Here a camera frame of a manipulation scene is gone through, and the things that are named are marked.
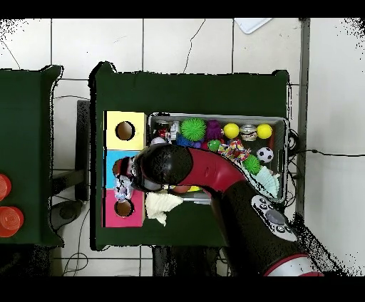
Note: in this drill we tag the cream cloth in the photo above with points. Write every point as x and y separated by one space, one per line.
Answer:
159 206

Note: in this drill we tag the brown toy football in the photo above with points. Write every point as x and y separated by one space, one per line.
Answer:
181 189

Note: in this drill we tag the silver toy robot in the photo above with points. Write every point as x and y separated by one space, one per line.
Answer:
174 129

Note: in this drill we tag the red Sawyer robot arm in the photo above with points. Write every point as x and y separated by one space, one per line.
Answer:
216 171

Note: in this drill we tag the orange plastic cup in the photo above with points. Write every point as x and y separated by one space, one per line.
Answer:
4 186
10 221

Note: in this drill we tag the yellow tennis ball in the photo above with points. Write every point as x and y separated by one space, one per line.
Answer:
231 130

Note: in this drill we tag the purple spiky toy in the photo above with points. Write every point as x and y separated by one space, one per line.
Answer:
214 130

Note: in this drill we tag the blue spiky ball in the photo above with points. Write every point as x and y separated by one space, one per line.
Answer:
184 141

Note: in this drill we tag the polka dot cloth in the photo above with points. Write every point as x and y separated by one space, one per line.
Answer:
232 149

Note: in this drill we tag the silver mesh bin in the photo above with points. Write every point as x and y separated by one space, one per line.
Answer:
281 136

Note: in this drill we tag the wooden box with three holes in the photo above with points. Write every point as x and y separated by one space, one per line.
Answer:
137 131

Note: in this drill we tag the white board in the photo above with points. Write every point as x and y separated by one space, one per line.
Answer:
251 24

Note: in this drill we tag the dark grey stand base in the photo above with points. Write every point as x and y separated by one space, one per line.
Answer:
67 212

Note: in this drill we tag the smooth yellow ball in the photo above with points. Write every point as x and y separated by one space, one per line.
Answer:
264 131

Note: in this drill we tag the mint green cloth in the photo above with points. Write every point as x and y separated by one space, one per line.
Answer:
269 181

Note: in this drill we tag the black and white soccer ball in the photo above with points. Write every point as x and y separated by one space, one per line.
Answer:
265 154

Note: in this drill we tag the green covered side table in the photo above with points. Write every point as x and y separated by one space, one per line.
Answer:
25 128

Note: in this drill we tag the white baseball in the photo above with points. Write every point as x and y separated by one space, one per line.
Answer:
158 140

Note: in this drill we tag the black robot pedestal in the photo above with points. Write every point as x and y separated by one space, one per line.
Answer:
176 262

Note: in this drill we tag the green spiky ball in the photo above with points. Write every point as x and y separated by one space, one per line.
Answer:
252 164
193 128

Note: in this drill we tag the dark green table cloth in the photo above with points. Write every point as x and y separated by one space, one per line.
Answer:
188 94

